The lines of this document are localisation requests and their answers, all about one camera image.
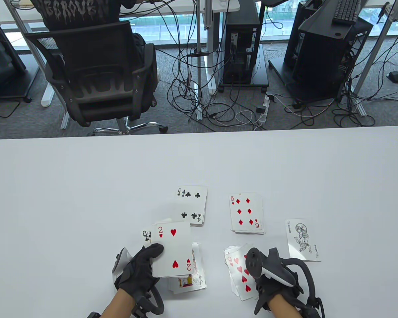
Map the person's left hand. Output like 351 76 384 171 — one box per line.
114 243 165 298

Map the person's right hand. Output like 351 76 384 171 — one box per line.
254 270 304 315

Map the pile of hearts cards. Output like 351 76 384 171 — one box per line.
224 243 262 302

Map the deck of playing cards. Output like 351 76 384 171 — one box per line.
142 219 194 278

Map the pile of spades cards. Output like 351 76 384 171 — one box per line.
167 243 207 295

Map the joker playing card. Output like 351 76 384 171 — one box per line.
285 219 321 262

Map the pile of diamonds cards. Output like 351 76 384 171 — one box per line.
230 193 266 235

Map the pile of clubs cards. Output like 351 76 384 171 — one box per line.
176 186 208 227

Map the person's left forearm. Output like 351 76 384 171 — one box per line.
101 290 135 318

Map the black right forearm battery pack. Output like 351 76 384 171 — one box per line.
298 298 325 318

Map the grey right hand controller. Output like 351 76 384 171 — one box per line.
245 247 317 307

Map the grey hand controller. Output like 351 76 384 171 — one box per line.
112 247 165 315
245 247 317 307

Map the grey left hand controller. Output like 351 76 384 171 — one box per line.
112 247 165 315

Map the white power strip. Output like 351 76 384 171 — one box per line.
257 94 275 124

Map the black mesh office chair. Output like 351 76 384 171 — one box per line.
24 21 169 136

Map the black tower cart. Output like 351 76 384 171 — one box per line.
218 45 270 93

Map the black equipment stand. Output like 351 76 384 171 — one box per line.
284 0 373 103

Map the black rolling cabinet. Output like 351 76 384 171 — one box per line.
0 20 33 103

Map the black computer tower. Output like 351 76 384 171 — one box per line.
223 0 262 84

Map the black keyboard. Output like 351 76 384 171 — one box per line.
332 0 362 25

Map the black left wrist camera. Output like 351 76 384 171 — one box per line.
133 296 155 318

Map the white floor cable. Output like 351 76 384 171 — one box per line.
235 110 263 127

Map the tangle of black floor cables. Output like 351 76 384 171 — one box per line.
332 33 398 128
167 0 269 128

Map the aluminium desk frame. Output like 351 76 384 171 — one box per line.
352 0 398 116

